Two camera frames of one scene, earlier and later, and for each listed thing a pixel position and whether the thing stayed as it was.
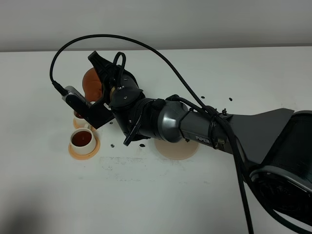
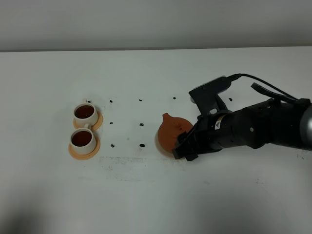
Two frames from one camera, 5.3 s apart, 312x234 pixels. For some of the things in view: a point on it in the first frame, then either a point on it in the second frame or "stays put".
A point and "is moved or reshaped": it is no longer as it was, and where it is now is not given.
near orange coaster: (83, 157) stays put
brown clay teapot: (92, 86) is moved or reshaped
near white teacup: (82, 140) stays put
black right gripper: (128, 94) to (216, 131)
